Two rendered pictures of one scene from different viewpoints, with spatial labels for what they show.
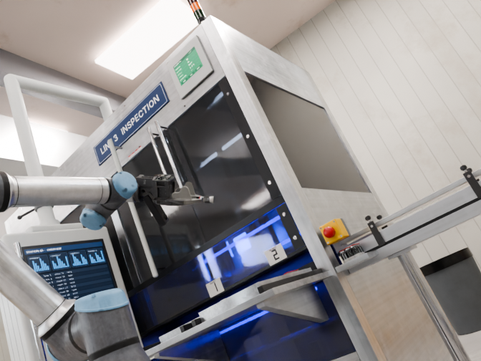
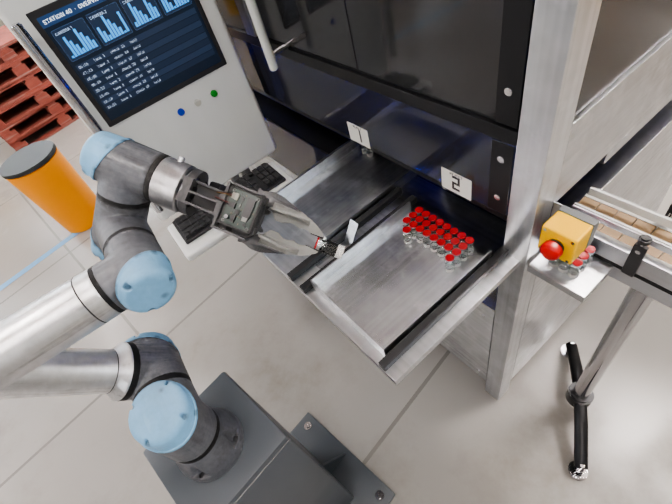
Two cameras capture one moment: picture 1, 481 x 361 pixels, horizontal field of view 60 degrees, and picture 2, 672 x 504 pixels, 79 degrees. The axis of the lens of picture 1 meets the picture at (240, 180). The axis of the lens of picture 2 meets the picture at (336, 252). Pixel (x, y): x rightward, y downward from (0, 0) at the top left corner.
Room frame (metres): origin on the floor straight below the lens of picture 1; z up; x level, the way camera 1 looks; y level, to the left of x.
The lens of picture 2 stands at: (0.91, -0.13, 1.69)
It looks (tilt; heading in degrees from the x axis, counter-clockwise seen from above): 49 degrees down; 35
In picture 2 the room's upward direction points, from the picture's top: 20 degrees counter-clockwise
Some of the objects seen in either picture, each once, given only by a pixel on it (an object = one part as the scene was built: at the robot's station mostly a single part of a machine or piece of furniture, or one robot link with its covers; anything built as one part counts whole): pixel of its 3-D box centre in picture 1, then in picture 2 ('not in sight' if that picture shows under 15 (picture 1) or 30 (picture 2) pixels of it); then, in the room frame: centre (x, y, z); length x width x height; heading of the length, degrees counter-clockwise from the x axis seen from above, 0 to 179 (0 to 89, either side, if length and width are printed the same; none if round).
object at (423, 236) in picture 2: not in sight; (430, 241); (1.55, 0.04, 0.90); 0.18 x 0.02 x 0.05; 59
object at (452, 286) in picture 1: (459, 291); not in sight; (4.55, -1.55, 0.35); 0.56 x 0.55 x 0.70; 67
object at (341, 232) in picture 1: (334, 231); (566, 235); (1.53, -0.24, 0.99); 0.08 x 0.07 x 0.07; 149
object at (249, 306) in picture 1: (234, 316); (366, 232); (1.58, 0.22, 0.87); 0.70 x 0.48 x 0.02; 59
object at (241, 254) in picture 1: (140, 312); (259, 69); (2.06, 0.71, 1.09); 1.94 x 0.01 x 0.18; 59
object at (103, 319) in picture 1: (104, 319); (172, 418); (0.99, 0.43, 0.96); 0.13 x 0.12 x 0.14; 55
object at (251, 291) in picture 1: (259, 294); (398, 270); (1.46, 0.10, 0.90); 0.34 x 0.26 x 0.04; 149
